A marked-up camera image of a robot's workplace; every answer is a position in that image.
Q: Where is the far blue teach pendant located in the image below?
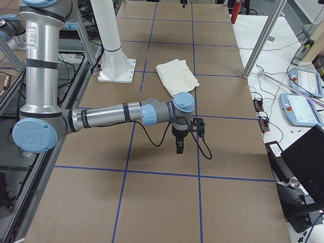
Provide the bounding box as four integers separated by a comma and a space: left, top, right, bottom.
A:
289, 68, 323, 98

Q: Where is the aluminium frame post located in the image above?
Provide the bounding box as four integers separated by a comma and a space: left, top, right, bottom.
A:
242, 0, 287, 79

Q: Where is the red cylinder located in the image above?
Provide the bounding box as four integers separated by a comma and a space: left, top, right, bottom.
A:
232, 0, 241, 15

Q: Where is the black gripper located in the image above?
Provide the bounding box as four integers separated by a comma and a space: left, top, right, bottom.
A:
172, 127, 189, 154
180, 0, 186, 7

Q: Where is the blue teach pendant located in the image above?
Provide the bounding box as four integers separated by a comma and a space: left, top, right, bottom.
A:
289, 68, 323, 98
280, 93, 323, 127

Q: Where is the cream long-sleeve cat shirt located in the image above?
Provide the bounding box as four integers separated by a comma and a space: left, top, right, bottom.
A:
155, 59, 200, 97

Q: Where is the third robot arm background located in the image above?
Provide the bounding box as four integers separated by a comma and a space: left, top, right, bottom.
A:
1, 14, 26, 49

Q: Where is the black laptop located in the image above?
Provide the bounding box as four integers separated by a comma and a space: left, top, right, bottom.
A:
265, 125, 323, 233

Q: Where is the white camera post base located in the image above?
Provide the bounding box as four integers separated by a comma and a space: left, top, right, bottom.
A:
91, 0, 136, 83

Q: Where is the clear water bottle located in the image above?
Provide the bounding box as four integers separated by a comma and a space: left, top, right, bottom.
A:
291, 39, 314, 66

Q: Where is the near blue teach pendant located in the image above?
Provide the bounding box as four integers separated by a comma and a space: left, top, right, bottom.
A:
280, 93, 323, 127

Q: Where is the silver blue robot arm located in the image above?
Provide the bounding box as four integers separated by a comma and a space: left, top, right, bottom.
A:
12, 1, 195, 154

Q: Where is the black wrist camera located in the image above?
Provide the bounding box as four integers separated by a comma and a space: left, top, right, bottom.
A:
190, 117, 205, 138

